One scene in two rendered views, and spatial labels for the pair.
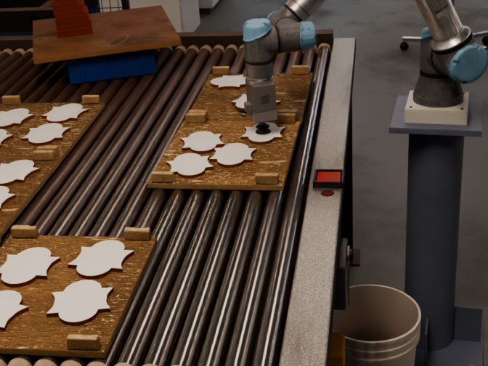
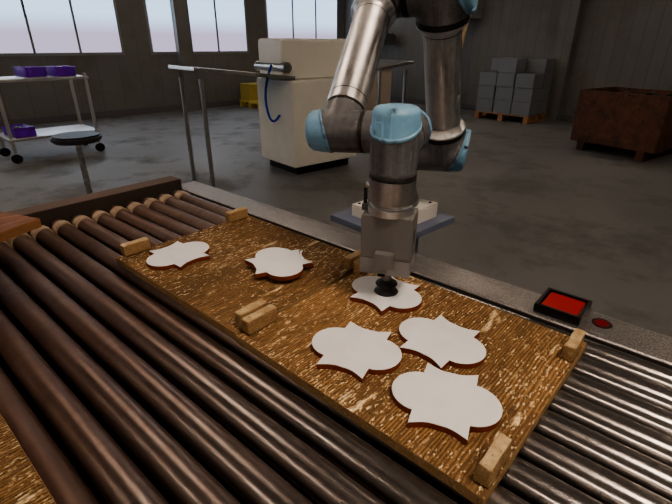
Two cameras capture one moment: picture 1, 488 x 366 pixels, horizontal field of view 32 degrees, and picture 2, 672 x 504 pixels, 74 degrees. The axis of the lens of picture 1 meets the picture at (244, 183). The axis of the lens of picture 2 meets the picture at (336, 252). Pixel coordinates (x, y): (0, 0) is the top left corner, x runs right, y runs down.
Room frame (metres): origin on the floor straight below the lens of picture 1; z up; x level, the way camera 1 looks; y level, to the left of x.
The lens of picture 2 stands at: (1.89, 0.58, 1.35)
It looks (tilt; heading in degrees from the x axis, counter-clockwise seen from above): 25 degrees down; 301
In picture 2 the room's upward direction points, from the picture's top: straight up
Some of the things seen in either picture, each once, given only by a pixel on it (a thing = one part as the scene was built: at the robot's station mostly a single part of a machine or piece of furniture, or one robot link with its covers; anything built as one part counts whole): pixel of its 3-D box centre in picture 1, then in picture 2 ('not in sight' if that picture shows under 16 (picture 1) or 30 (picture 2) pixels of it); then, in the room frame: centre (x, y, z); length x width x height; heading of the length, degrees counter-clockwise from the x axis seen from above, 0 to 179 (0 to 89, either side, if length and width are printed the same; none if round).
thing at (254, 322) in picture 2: (195, 118); (260, 319); (2.30, 0.13, 0.95); 0.06 x 0.02 x 0.03; 79
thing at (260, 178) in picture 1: (266, 178); (574, 344); (1.87, -0.06, 0.95); 0.06 x 0.02 x 0.03; 79
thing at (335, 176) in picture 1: (328, 179); (562, 306); (1.89, -0.21, 0.92); 0.06 x 0.06 x 0.01; 80
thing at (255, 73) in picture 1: (258, 69); (390, 191); (2.17, -0.06, 1.13); 0.08 x 0.08 x 0.05
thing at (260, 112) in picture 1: (256, 96); (386, 238); (2.17, -0.05, 1.05); 0.10 x 0.09 x 0.16; 103
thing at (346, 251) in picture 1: (328, 274); not in sight; (1.69, -0.19, 0.77); 0.14 x 0.11 x 0.18; 170
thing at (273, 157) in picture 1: (229, 152); (409, 342); (2.08, 0.04, 0.93); 0.41 x 0.35 x 0.02; 169
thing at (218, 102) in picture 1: (252, 97); (243, 262); (2.49, -0.05, 0.93); 0.41 x 0.35 x 0.02; 170
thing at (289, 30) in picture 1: (292, 35); (397, 132); (2.21, -0.16, 1.21); 0.11 x 0.11 x 0.08; 11
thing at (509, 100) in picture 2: not in sight; (513, 89); (3.64, -9.00, 0.55); 1.11 x 0.74 x 1.10; 163
